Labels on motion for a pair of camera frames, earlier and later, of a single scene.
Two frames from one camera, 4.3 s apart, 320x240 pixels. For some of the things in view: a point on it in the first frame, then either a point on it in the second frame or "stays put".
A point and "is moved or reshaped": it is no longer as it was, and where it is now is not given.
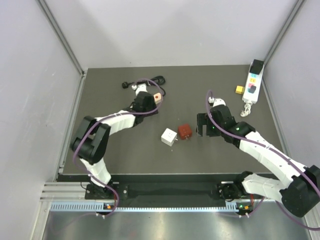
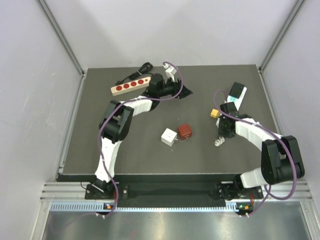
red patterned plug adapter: (184, 131) stays put
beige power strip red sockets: (157, 98) is moved or reshaped
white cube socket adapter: (168, 137) stays put
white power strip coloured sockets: (253, 81) -> (237, 102)
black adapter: (256, 66) -> (236, 90)
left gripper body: (151, 106) -> (169, 88)
